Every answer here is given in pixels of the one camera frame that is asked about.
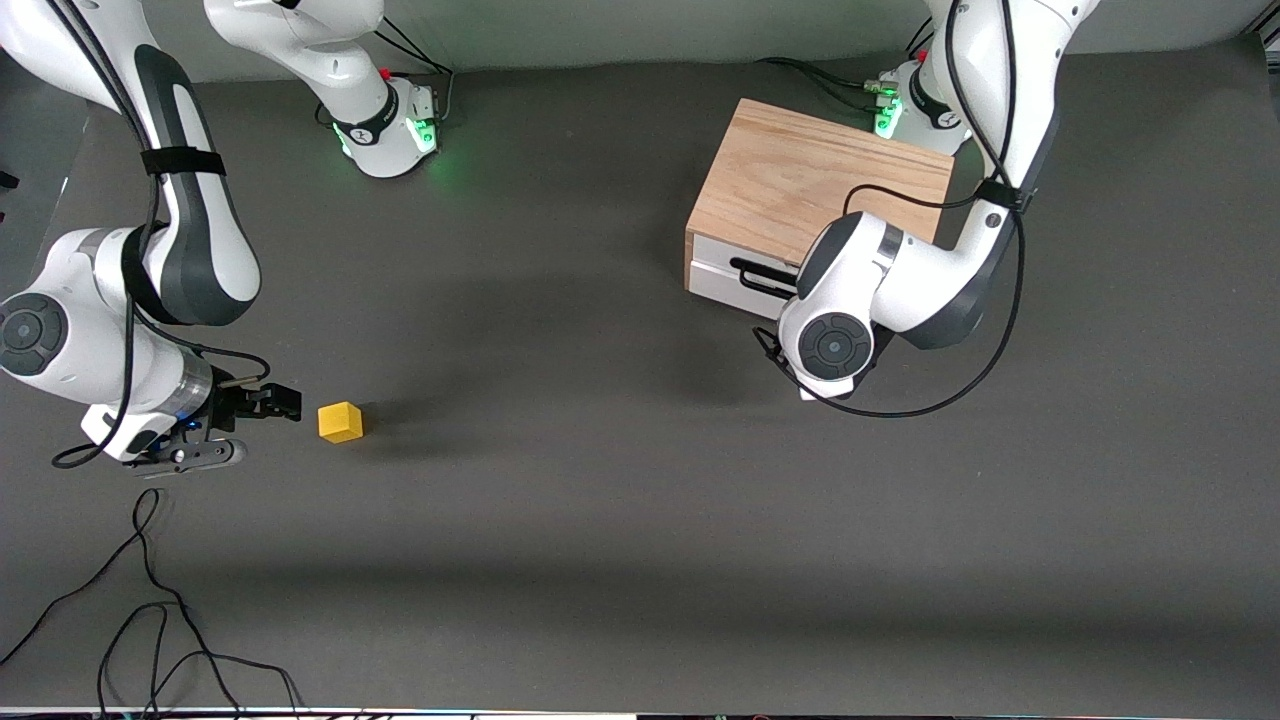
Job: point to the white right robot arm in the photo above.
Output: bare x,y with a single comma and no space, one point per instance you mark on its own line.
200,240

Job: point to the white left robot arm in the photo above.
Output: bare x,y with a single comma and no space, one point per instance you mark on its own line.
900,280

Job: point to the yellow wooden cube block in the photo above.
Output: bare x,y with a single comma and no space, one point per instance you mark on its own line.
340,423

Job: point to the light wooden drawer cabinet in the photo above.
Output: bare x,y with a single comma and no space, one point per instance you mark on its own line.
800,170

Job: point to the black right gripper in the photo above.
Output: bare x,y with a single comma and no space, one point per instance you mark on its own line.
232,407

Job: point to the white-fronted wooden drawer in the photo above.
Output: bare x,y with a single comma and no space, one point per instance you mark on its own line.
715,278

